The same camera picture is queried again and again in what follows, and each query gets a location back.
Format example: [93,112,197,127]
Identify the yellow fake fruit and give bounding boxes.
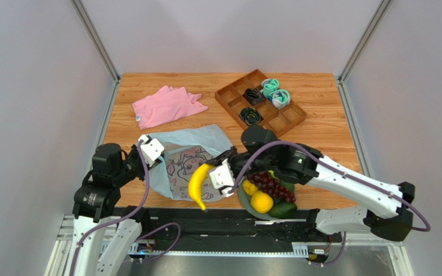
[242,179,259,196]

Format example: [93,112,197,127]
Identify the yellow fake banana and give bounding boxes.
[188,164,214,211]

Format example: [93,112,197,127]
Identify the dark red fake grapes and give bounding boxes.
[247,171,296,203]

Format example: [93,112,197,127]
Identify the light blue plastic bag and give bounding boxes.
[149,124,233,201]

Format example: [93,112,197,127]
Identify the yellow fake lemon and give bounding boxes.
[250,190,274,214]

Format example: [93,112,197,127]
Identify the dark green fake avocado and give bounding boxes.
[268,201,298,219]

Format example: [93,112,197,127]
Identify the dark green fake lime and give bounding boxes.
[280,181,295,193]

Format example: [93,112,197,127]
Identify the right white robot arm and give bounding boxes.
[206,125,416,242]

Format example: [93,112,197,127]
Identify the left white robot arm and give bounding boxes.
[64,143,151,275]

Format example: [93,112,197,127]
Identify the grey-blue round plate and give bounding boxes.
[238,177,280,220]

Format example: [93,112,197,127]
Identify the black yellow rolled sock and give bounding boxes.
[239,107,263,126]

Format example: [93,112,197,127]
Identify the wooden compartment tray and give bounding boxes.
[215,70,307,137]

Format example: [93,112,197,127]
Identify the pink cloth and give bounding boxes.
[132,86,208,130]

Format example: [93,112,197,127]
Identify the teal white rolled sock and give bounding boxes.
[268,89,291,109]

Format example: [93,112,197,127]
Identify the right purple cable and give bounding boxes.
[228,140,432,267]

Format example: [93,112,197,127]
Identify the purple cable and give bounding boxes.
[228,140,432,267]
[68,139,182,276]

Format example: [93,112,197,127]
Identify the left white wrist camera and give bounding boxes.
[138,135,165,167]

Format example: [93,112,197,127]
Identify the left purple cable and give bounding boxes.
[68,139,182,276]

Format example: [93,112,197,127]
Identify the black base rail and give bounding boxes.
[78,206,383,254]

